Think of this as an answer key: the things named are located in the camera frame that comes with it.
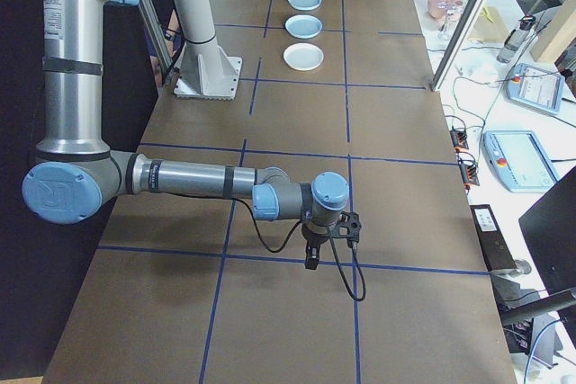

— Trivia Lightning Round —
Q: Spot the person forearm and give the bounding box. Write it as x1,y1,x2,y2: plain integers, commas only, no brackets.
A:
150,8,185,86

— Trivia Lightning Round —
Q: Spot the white round plate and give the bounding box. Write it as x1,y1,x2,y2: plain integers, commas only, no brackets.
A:
282,42,326,72

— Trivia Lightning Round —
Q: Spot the orange black connector block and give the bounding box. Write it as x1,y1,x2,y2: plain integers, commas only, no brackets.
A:
457,154,482,187
449,127,470,151

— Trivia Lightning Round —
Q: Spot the long black box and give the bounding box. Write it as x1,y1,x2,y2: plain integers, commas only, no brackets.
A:
469,203,518,273

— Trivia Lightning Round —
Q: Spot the silver metal clamp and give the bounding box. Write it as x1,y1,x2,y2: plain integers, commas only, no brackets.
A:
490,257,532,280

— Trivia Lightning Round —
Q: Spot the light blue teach pendant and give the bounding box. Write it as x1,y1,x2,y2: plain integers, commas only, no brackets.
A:
481,129,563,194
506,62,567,115

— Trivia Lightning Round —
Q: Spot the black round pole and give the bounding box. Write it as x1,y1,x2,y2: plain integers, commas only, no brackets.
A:
499,287,576,326

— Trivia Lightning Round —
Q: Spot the black computer monitor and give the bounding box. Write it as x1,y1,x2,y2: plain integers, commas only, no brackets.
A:
517,172,576,295

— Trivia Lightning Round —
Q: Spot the pink bowl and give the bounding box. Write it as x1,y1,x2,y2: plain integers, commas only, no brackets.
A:
426,0,467,21

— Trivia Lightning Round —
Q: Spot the brown cardboard board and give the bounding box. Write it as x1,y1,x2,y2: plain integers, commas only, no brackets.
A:
467,5,512,43

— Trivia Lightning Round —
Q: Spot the clear water bottle black cap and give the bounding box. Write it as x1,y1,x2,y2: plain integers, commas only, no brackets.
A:
496,14,536,65

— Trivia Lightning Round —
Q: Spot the light wooden plank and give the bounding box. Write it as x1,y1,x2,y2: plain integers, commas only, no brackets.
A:
529,0,576,65

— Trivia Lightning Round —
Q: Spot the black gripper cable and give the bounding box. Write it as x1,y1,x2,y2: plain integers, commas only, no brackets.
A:
224,194,310,255

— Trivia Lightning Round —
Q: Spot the black camera cable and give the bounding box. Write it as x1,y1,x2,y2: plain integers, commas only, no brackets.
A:
328,233,368,302

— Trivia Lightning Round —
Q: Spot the black frame cover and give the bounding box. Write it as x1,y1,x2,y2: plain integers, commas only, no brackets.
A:
0,0,161,384

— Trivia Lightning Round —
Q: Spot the light blue thin cable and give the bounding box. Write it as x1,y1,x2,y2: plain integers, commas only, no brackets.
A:
524,311,568,384

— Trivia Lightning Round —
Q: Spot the white column with base plate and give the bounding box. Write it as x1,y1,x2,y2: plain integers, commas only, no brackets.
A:
160,0,243,101

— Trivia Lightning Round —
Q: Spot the aluminium profile post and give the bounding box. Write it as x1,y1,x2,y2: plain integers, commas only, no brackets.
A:
429,0,514,93

